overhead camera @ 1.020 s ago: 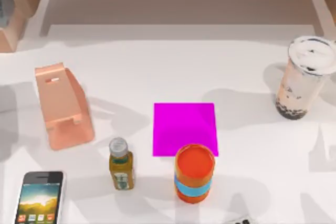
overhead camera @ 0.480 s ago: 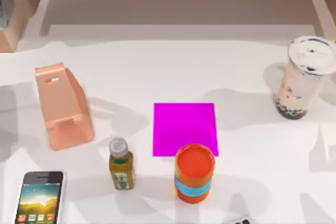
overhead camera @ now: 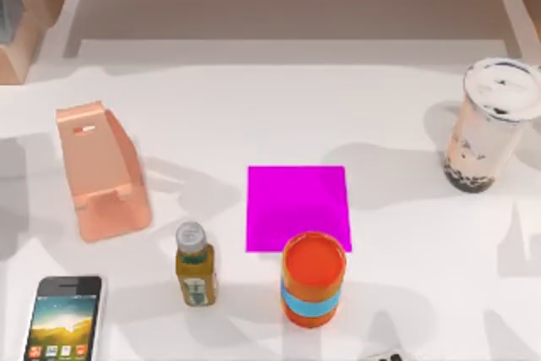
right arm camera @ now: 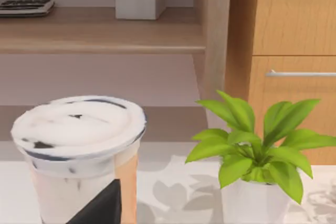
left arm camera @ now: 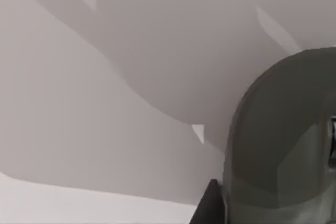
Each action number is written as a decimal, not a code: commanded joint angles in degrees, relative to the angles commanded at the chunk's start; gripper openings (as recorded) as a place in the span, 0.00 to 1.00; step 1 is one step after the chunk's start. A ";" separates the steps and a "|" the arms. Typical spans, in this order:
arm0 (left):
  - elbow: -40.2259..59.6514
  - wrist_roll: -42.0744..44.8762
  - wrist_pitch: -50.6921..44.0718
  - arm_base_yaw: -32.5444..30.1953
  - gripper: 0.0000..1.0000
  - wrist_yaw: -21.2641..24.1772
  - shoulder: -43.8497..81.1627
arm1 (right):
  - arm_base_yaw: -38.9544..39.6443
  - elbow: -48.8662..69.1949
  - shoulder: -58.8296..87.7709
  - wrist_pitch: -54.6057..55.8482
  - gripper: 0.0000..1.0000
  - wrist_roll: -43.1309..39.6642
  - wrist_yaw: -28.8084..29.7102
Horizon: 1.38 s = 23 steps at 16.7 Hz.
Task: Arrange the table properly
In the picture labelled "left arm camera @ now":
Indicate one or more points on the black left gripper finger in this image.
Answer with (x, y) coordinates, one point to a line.
(210, 205)

